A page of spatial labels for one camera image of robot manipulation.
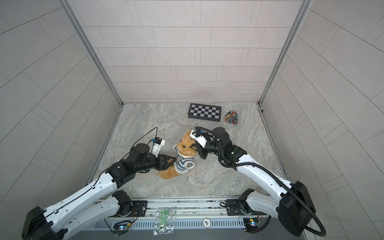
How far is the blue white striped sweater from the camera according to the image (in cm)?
71

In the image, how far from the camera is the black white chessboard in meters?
1.07

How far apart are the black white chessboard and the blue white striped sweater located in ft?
1.29
